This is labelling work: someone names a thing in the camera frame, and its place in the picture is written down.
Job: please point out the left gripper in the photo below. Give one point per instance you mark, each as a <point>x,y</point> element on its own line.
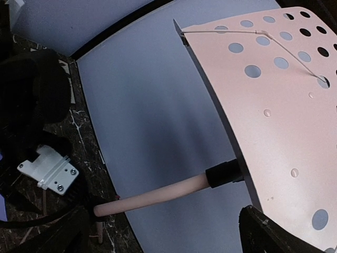
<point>34,92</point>

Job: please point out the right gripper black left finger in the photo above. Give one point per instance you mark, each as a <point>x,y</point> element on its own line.
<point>70,233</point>

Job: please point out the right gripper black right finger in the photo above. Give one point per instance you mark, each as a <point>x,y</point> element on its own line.
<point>259,233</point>

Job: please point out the pink folding music stand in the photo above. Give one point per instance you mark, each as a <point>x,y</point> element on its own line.
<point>272,78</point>

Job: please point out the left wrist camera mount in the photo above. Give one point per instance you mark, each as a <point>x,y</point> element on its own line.
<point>51,170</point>

